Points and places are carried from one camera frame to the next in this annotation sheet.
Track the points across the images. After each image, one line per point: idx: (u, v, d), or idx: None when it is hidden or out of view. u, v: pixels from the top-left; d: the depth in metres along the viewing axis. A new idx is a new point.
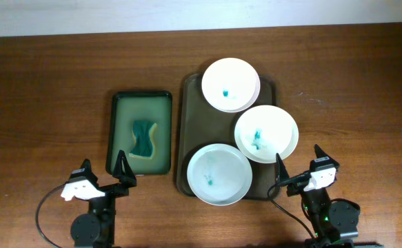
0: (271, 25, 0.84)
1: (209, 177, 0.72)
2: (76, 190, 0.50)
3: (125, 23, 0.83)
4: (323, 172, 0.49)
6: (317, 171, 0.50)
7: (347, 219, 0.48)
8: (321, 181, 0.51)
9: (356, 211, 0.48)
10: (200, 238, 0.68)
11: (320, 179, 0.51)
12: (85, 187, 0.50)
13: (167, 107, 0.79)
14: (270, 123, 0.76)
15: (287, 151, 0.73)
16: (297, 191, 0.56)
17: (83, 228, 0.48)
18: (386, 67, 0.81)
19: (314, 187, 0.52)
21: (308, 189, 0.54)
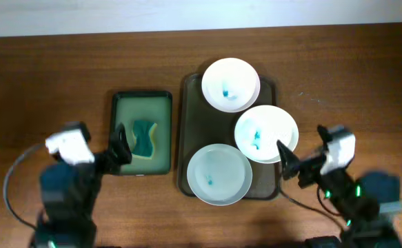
0: (271, 25, 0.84)
1: (209, 177, 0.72)
2: (63, 143, 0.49)
3: (125, 24, 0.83)
4: (340, 141, 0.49)
6: (334, 140, 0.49)
7: (385, 189, 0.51)
8: (341, 154, 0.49)
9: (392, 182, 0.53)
10: (200, 237, 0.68)
11: (340, 149, 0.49)
12: (75, 139, 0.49)
13: (167, 107, 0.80)
14: (270, 123, 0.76)
15: None
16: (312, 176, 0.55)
17: (55, 174, 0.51)
18: (386, 67, 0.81)
19: (335, 163, 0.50)
21: (327, 169, 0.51)
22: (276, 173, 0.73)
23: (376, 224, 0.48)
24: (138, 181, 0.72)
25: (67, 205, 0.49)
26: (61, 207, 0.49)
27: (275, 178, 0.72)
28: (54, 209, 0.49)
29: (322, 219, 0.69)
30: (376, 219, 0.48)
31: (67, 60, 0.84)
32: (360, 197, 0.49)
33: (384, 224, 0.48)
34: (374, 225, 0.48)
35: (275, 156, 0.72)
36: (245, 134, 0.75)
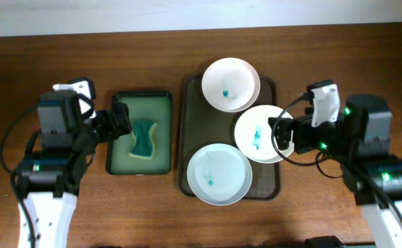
0: (271, 25, 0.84)
1: (209, 177, 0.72)
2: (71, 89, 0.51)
3: (125, 24, 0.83)
4: (325, 87, 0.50)
6: (318, 87, 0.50)
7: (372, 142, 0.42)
8: (325, 98, 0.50)
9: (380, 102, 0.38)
10: (200, 237, 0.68)
11: (323, 95, 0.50)
12: (81, 87, 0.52)
13: (167, 107, 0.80)
14: None
15: None
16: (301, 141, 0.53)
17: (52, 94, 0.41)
18: (387, 67, 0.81)
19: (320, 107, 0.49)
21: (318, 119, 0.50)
22: (276, 173, 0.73)
23: (372, 135, 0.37)
24: (138, 181, 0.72)
25: (66, 130, 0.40)
26: (58, 130, 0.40)
27: (275, 178, 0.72)
28: (51, 133, 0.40)
29: (321, 219, 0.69)
30: (364, 127, 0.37)
31: (67, 60, 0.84)
32: (351, 122, 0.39)
33: (376, 115, 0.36)
34: (371, 148, 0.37)
35: (275, 156, 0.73)
36: (245, 134, 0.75)
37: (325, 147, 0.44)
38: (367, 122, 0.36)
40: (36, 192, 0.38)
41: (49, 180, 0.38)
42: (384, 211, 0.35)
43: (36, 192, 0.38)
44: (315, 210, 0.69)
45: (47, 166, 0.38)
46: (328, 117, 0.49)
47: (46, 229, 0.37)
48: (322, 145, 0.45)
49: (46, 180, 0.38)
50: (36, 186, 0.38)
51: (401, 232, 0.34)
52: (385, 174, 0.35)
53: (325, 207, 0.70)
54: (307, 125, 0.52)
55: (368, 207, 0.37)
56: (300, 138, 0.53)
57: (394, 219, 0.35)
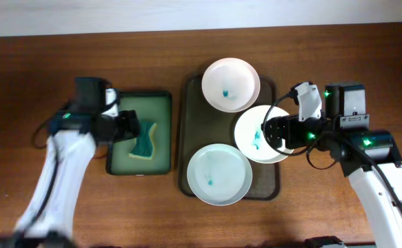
0: (271, 25, 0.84)
1: (209, 177, 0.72)
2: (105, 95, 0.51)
3: (125, 24, 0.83)
4: (302, 88, 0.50)
6: (298, 89, 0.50)
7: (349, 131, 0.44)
8: (305, 98, 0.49)
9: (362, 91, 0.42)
10: (200, 238, 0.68)
11: (302, 96, 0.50)
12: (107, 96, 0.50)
13: (167, 107, 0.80)
14: None
15: None
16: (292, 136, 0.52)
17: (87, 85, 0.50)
18: (387, 67, 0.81)
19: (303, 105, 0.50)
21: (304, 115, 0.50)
22: (276, 174, 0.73)
23: (350, 111, 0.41)
24: (138, 181, 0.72)
25: (98, 100, 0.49)
26: (91, 100, 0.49)
27: (274, 178, 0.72)
28: (84, 102, 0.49)
29: (322, 220, 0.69)
30: (343, 102, 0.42)
31: (67, 60, 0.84)
32: (332, 104, 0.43)
33: (351, 90, 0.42)
34: (352, 122, 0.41)
35: (275, 156, 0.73)
36: (245, 134, 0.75)
37: (313, 135, 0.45)
38: (344, 97, 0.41)
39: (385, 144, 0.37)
40: (63, 131, 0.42)
41: (73, 129, 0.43)
42: (367, 172, 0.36)
43: (63, 133, 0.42)
44: (316, 210, 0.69)
45: (76, 117, 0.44)
46: (311, 113, 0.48)
47: (69, 162, 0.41)
48: (310, 134, 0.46)
49: (74, 127, 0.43)
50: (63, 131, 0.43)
51: (385, 190, 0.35)
52: (365, 140, 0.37)
53: (325, 207, 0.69)
54: (295, 120, 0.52)
55: (354, 173, 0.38)
56: (289, 136, 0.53)
57: (377, 178, 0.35)
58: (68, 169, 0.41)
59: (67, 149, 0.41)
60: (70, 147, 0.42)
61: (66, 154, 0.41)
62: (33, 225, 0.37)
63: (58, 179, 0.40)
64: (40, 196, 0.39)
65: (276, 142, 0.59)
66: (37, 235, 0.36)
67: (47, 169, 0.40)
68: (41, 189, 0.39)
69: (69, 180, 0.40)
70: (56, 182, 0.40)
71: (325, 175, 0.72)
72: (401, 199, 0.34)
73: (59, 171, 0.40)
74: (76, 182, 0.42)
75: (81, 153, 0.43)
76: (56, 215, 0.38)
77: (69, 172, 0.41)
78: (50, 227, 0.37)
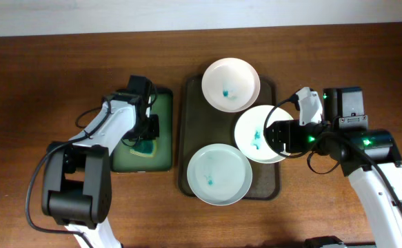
0: (271, 24, 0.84)
1: (209, 177, 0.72)
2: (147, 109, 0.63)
3: (125, 24, 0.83)
4: (301, 93, 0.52)
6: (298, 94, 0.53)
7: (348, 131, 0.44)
8: (304, 102, 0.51)
9: (358, 91, 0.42)
10: (200, 237, 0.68)
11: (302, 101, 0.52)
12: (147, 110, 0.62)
13: (167, 107, 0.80)
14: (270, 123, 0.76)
15: None
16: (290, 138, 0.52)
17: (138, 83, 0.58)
18: (387, 67, 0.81)
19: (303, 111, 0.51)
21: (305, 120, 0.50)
22: (276, 173, 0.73)
23: (349, 111, 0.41)
24: (138, 180, 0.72)
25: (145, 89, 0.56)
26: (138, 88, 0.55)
27: (274, 178, 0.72)
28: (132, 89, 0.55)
29: (321, 219, 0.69)
30: (340, 105, 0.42)
31: (67, 60, 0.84)
32: (330, 106, 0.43)
33: (349, 92, 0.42)
34: (350, 122, 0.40)
35: (275, 156, 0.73)
36: (245, 134, 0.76)
37: (312, 137, 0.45)
38: (343, 98, 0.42)
39: (385, 143, 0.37)
40: (117, 102, 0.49)
41: (119, 102, 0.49)
42: (367, 172, 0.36)
43: (116, 100, 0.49)
44: (315, 210, 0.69)
45: (124, 95, 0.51)
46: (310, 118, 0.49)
47: (118, 116, 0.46)
48: (309, 137, 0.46)
49: (123, 99, 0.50)
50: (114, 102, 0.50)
51: (385, 189, 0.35)
52: (363, 138, 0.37)
53: (325, 207, 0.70)
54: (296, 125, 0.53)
55: (354, 173, 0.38)
56: (288, 138, 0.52)
57: (377, 177, 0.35)
58: (115, 119, 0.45)
59: (118, 109, 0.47)
60: (121, 109, 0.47)
61: (117, 111, 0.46)
62: (82, 141, 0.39)
63: (107, 121, 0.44)
64: (89, 127, 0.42)
65: (276, 145, 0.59)
66: (84, 147, 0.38)
67: (99, 116, 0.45)
68: (92, 123, 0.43)
69: (115, 127, 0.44)
70: (105, 122, 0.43)
71: (325, 174, 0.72)
72: (401, 199, 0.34)
73: (109, 117, 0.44)
74: (118, 136, 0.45)
75: (125, 119, 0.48)
76: (102, 140, 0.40)
77: (116, 122, 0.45)
78: (96, 144, 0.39)
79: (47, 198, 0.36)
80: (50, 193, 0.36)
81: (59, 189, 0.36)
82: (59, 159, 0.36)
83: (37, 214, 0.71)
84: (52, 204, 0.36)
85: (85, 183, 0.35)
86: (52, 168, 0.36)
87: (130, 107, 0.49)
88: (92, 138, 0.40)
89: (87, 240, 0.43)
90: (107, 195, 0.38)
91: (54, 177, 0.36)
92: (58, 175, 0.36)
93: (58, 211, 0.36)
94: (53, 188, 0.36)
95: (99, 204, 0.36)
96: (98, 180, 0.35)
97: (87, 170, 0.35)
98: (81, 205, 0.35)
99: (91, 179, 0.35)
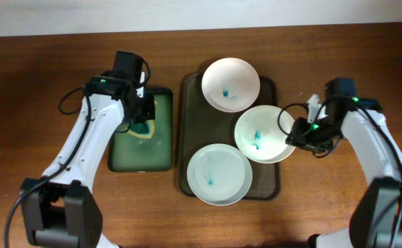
0: (271, 24, 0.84)
1: (209, 177, 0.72)
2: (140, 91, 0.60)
3: (125, 23, 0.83)
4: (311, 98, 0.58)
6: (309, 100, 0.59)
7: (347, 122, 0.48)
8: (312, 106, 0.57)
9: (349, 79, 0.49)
10: (200, 237, 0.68)
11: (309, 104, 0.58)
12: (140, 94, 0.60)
13: (167, 107, 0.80)
14: (270, 123, 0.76)
15: (286, 151, 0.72)
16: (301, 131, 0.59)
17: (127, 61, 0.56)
18: (387, 67, 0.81)
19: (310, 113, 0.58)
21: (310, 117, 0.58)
22: (276, 173, 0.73)
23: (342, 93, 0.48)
24: (139, 180, 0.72)
25: (132, 68, 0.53)
26: (126, 69, 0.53)
27: (274, 178, 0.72)
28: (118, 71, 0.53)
29: (321, 219, 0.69)
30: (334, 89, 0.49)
31: (67, 60, 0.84)
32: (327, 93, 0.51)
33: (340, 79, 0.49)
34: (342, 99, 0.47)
35: (275, 156, 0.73)
36: (245, 133, 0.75)
37: (317, 126, 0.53)
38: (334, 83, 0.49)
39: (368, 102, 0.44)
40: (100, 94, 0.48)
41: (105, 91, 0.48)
42: (355, 115, 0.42)
43: (102, 96, 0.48)
44: (316, 210, 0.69)
45: (109, 80, 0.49)
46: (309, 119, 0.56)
47: (99, 125, 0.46)
48: (313, 125, 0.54)
49: (109, 85, 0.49)
50: (97, 91, 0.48)
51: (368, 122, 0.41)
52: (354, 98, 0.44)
53: (325, 207, 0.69)
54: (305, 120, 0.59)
55: (345, 120, 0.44)
56: (296, 131, 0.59)
57: (363, 118, 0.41)
58: (96, 127, 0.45)
59: (98, 110, 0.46)
60: (103, 110, 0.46)
61: (98, 114, 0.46)
62: (60, 175, 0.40)
63: (87, 133, 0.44)
64: (67, 150, 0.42)
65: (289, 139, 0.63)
66: (62, 184, 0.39)
67: (80, 125, 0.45)
68: (69, 142, 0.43)
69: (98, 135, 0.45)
70: (85, 136, 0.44)
71: (324, 174, 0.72)
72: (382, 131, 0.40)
73: (90, 126, 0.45)
74: (102, 142, 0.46)
75: (110, 121, 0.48)
76: (81, 168, 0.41)
77: (98, 130, 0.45)
78: (74, 179, 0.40)
79: (32, 235, 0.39)
80: (34, 231, 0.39)
81: (43, 228, 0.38)
82: (36, 202, 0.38)
83: None
84: (40, 238, 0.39)
85: (68, 224, 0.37)
86: (28, 211, 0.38)
87: (116, 102, 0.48)
88: (70, 169, 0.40)
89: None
90: (94, 223, 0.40)
91: (34, 218, 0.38)
92: (40, 216, 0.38)
93: (47, 244, 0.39)
94: (37, 227, 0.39)
95: (84, 238, 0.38)
96: (80, 220, 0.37)
97: (68, 213, 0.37)
98: (69, 240, 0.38)
99: (72, 221, 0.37)
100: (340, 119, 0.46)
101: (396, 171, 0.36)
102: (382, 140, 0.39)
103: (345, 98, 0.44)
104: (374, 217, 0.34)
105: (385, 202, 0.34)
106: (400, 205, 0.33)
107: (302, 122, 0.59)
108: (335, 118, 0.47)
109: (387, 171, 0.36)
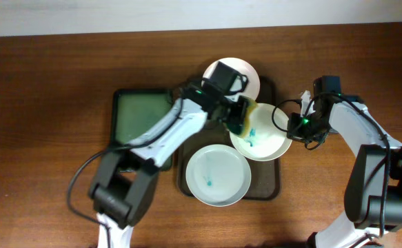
0: (271, 25, 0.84)
1: (208, 178, 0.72)
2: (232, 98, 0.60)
3: (125, 23, 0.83)
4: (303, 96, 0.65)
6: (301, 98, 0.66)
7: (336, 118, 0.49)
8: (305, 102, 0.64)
9: (336, 77, 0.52)
10: (200, 238, 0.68)
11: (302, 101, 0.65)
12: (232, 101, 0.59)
13: (167, 106, 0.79)
14: (266, 120, 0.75)
15: (282, 148, 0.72)
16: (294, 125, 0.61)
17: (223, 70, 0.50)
18: (389, 67, 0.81)
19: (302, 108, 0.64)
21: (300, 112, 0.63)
22: (276, 173, 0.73)
23: (329, 89, 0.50)
24: None
25: (226, 83, 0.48)
26: (220, 84, 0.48)
27: (274, 178, 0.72)
28: (211, 84, 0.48)
29: (321, 219, 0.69)
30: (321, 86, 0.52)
31: (67, 60, 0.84)
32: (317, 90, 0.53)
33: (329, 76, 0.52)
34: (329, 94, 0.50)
35: (272, 154, 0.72)
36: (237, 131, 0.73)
37: (307, 120, 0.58)
38: (324, 80, 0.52)
39: (350, 97, 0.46)
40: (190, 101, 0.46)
41: (197, 101, 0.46)
42: (338, 104, 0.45)
43: (193, 104, 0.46)
44: (316, 210, 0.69)
45: (203, 94, 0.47)
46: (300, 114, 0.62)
47: (186, 124, 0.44)
48: (303, 120, 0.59)
49: (200, 99, 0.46)
50: (191, 98, 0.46)
51: (350, 107, 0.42)
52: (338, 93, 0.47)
53: (325, 207, 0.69)
54: (296, 115, 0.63)
55: (331, 113, 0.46)
56: (289, 127, 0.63)
57: (343, 106, 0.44)
58: (183, 125, 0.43)
59: (189, 112, 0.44)
60: (192, 114, 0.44)
61: (186, 116, 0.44)
62: (142, 149, 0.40)
63: (173, 126, 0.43)
64: (157, 131, 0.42)
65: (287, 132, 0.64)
66: (140, 157, 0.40)
67: (169, 116, 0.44)
68: (160, 125, 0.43)
69: (180, 136, 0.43)
70: (172, 127, 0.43)
71: (325, 174, 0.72)
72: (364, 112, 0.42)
73: (177, 122, 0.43)
74: (181, 141, 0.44)
75: (192, 127, 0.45)
76: (158, 153, 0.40)
77: (181, 131, 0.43)
78: (150, 158, 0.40)
79: (93, 188, 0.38)
80: (98, 185, 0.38)
81: (107, 184, 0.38)
82: (116, 160, 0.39)
83: (37, 214, 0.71)
84: (96, 195, 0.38)
85: (130, 191, 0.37)
86: (105, 165, 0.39)
87: (204, 114, 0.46)
88: (151, 147, 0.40)
89: (109, 240, 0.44)
90: (145, 204, 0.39)
91: (105, 175, 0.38)
92: (110, 172, 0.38)
93: (100, 204, 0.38)
94: (103, 182, 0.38)
95: (136, 212, 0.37)
96: (141, 192, 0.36)
97: (135, 181, 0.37)
98: (121, 208, 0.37)
99: (135, 189, 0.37)
100: (327, 114, 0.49)
101: (380, 141, 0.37)
102: (365, 121, 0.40)
103: (329, 94, 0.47)
104: (365, 177, 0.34)
105: (372, 165, 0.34)
106: (386, 168, 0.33)
107: (294, 116, 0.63)
108: (322, 114, 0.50)
109: (374, 142, 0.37)
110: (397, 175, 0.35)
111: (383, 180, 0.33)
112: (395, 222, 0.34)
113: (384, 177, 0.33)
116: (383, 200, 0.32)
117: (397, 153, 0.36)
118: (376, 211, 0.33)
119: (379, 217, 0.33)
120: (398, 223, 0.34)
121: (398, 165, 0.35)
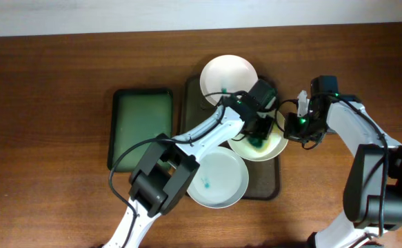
0: (272, 24, 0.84)
1: (205, 180, 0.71)
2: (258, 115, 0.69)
3: (125, 23, 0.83)
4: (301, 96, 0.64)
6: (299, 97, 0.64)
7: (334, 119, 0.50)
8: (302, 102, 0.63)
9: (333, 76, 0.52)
10: (200, 238, 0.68)
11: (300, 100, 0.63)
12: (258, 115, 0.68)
13: (169, 106, 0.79)
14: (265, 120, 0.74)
15: (277, 149, 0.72)
16: (291, 127, 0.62)
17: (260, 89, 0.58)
18: (388, 67, 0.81)
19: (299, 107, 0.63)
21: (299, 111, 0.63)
22: (276, 173, 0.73)
23: (326, 88, 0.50)
24: None
25: (262, 97, 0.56)
26: (258, 98, 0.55)
27: (274, 178, 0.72)
28: (251, 98, 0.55)
29: (321, 219, 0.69)
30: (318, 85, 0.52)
31: (67, 60, 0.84)
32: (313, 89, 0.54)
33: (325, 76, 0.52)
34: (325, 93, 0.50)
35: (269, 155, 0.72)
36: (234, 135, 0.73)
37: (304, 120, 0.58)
38: (320, 80, 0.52)
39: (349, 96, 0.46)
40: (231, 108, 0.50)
41: (236, 109, 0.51)
42: (335, 103, 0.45)
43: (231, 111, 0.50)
44: (316, 210, 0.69)
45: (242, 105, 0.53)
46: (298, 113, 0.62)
47: (225, 129, 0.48)
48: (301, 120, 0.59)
49: (239, 109, 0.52)
50: (231, 105, 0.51)
51: (348, 107, 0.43)
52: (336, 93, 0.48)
53: (325, 207, 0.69)
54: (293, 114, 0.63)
55: (328, 113, 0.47)
56: (287, 127, 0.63)
57: (340, 106, 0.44)
58: (222, 131, 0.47)
59: (228, 118, 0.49)
60: (232, 120, 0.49)
61: (226, 122, 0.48)
62: (184, 145, 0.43)
63: (212, 131, 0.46)
64: (196, 131, 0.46)
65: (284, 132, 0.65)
66: (182, 151, 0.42)
67: (209, 121, 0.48)
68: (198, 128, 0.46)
69: (218, 139, 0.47)
70: (212, 131, 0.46)
71: (324, 174, 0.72)
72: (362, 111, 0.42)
73: (217, 127, 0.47)
74: (216, 145, 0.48)
75: (229, 132, 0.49)
76: (200, 151, 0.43)
77: (220, 134, 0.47)
78: (192, 154, 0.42)
79: (136, 173, 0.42)
80: (141, 171, 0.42)
81: (149, 170, 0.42)
82: (161, 152, 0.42)
83: (37, 214, 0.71)
84: (138, 180, 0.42)
85: (169, 182, 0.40)
86: (150, 152, 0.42)
87: (240, 122, 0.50)
88: (193, 146, 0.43)
89: (129, 229, 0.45)
90: (178, 195, 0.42)
91: (149, 162, 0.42)
92: (154, 160, 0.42)
93: (139, 188, 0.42)
94: (145, 169, 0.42)
95: (170, 202, 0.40)
96: (180, 184, 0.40)
97: (176, 172, 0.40)
98: (158, 195, 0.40)
99: (175, 180, 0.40)
100: (325, 114, 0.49)
101: (377, 140, 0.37)
102: (363, 119, 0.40)
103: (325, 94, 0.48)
104: (364, 178, 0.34)
105: (371, 165, 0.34)
106: (385, 168, 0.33)
107: (290, 117, 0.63)
108: (320, 114, 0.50)
109: (371, 142, 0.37)
110: (396, 174, 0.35)
111: (382, 180, 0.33)
112: (394, 222, 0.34)
113: (383, 176, 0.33)
116: (382, 200, 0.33)
117: (395, 152, 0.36)
118: (375, 210, 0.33)
119: (378, 215, 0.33)
120: (398, 222, 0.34)
121: (397, 164, 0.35)
